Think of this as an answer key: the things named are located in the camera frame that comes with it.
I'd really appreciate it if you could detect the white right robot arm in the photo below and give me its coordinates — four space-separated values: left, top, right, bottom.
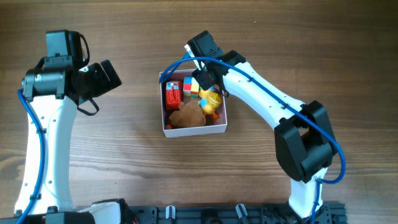
185 30 338 221

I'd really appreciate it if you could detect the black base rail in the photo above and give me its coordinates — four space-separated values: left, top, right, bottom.
124 203 348 224

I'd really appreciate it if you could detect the brown plush capybara with orange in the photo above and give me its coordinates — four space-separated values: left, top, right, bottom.
165 100 206 129

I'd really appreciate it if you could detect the yellow round plastic wheel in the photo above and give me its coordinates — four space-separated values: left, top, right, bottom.
206 91 222 108

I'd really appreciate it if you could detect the white cardboard box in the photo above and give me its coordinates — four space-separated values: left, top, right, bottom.
160 69 228 138

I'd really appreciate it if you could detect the colourful two-by-two puzzle cube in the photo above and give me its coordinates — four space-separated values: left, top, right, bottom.
183 76 200 98

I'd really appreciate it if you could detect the red toy truck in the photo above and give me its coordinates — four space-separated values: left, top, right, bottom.
165 80 182 110

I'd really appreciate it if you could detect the yellow duck toy blue hat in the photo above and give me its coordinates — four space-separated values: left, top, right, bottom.
199 87 220 119

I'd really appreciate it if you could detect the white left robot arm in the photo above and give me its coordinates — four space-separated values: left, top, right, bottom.
2 30 134 223

